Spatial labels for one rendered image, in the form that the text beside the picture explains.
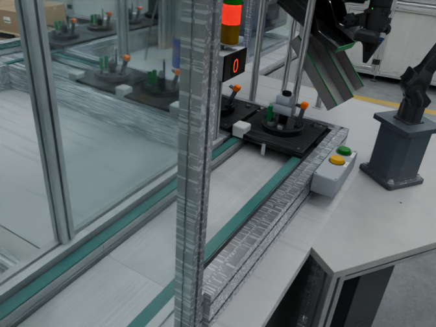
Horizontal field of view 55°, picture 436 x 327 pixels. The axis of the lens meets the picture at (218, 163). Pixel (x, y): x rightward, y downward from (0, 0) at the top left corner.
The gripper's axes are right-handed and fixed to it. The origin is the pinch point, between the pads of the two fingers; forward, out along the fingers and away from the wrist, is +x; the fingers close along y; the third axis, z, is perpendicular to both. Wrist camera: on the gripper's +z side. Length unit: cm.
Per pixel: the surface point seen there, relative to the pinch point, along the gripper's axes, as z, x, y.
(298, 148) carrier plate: 9.5, 28.6, 15.1
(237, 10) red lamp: 29.4, -8.8, 25.2
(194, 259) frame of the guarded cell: -2, 10, 89
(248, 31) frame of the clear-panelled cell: 78, 22, -80
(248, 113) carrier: 33.3, 29.0, 2.1
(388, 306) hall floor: -33, 125, -43
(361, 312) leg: -23, 96, -3
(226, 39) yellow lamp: 31.2, -1.3, 26.6
